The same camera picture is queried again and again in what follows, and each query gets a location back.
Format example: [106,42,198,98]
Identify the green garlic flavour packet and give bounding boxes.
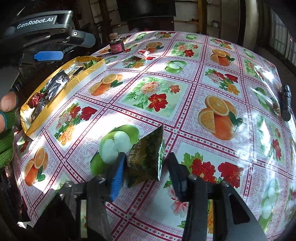
[127,125,166,188]

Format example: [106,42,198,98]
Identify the clear bag dark seeds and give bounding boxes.
[31,98,49,123]

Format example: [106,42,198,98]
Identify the silver foil snack bag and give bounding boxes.
[46,69,70,101]

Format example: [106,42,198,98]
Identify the green pea snack bag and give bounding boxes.
[83,60,97,69]

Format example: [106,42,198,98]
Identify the left hand green glove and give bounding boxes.
[0,91,18,170]

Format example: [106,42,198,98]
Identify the yellow-rimmed cardboard tray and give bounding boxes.
[20,56,106,139]

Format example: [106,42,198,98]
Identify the dark jar pink label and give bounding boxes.
[109,40,125,54]

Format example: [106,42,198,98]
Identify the floral fruit plastic tablecloth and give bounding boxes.
[12,30,296,241]

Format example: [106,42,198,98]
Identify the black television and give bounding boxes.
[116,0,176,20]

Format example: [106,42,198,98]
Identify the small wrapped candy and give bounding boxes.
[135,50,150,58]

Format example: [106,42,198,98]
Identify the black flashlight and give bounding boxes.
[281,84,292,121]

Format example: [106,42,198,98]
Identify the white tower air conditioner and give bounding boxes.
[237,0,259,51]

